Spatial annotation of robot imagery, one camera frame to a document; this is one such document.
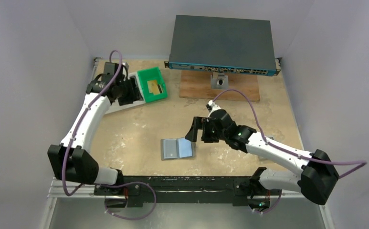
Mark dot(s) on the white middle bin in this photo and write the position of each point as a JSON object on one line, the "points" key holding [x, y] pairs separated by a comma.
{"points": [[136, 101]]}

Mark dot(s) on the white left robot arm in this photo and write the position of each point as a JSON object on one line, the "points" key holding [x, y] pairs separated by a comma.
{"points": [[113, 90]]}

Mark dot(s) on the grey network switch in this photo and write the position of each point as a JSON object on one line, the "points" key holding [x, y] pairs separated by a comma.
{"points": [[222, 45]]}

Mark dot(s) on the gold card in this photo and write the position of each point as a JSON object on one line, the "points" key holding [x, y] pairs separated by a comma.
{"points": [[150, 85], [157, 89]]}

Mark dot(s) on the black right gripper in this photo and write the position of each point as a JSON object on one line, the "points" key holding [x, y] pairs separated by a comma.
{"points": [[205, 130]]}

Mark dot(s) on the green bin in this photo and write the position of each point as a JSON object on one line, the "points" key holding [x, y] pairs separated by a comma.
{"points": [[153, 73]]}

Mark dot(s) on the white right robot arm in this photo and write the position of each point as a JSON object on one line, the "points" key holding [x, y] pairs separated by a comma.
{"points": [[311, 174]]}

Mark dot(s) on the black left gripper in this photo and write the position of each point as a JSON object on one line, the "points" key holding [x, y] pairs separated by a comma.
{"points": [[134, 94]]}

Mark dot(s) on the grey leather card holder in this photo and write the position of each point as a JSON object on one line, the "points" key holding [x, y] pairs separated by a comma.
{"points": [[177, 148]]}

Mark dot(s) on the brown wooden board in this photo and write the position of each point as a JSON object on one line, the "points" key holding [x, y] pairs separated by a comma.
{"points": [[207, 85]]}

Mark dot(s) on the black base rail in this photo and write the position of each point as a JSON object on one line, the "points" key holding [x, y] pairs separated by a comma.
{"points": [[236, 190]]}

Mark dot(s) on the aluminium frame rail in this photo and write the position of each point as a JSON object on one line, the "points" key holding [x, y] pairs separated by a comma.
{"points": [[72, 186]]}

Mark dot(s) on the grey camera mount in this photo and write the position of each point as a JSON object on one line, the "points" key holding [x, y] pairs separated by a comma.
{"points": [[219, 81]]}

